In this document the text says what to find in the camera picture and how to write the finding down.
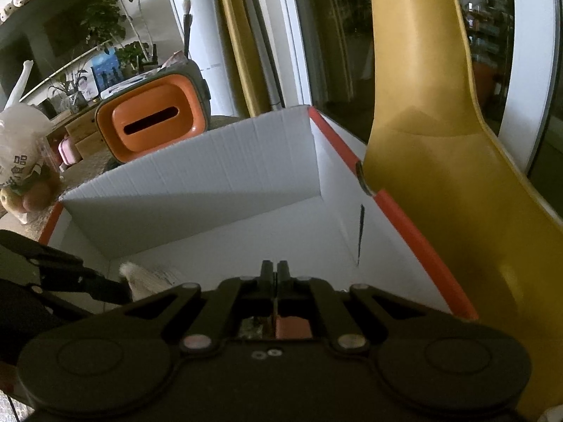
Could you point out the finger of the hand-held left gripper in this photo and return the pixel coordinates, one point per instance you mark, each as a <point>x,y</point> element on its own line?
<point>66,268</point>

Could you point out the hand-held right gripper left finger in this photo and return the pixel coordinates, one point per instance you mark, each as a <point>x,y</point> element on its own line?
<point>267,285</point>

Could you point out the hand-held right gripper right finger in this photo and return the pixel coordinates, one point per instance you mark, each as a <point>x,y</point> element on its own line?
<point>282,285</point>

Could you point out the white printed packet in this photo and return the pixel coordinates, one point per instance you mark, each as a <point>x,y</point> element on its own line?
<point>145,283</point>

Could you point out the red apple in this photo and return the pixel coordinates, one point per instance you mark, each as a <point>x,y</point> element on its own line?
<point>37,193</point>

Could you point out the yellow apple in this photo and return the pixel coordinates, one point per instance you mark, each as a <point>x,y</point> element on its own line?
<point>6,200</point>

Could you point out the pink small case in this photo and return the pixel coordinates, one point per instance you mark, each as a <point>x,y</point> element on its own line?
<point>68,151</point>

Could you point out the wooden television cabinet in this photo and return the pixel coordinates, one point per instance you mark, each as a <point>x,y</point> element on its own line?
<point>83,134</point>

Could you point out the white plastic bag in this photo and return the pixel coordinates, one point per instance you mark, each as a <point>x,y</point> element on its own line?
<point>22,132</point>

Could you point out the green orange tissue box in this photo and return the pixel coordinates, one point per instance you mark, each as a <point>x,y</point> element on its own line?
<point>154,118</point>

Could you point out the small potted plant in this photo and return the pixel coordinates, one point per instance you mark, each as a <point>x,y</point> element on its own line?
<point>70,92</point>

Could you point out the blue picture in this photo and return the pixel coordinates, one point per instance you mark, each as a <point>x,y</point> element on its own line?
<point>105,70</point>

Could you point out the black television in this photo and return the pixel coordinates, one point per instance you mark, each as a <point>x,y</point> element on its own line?
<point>26,39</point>

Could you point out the tall green houseplant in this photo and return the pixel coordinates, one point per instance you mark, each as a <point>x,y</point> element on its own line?
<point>105,17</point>

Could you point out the yellow grey curtain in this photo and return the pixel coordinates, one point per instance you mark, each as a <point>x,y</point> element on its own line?
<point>237,30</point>

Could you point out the white framed glass door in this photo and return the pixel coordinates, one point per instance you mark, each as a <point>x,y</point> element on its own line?
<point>334,30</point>

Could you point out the white tipped brush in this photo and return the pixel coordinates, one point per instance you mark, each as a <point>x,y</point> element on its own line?
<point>188,30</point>

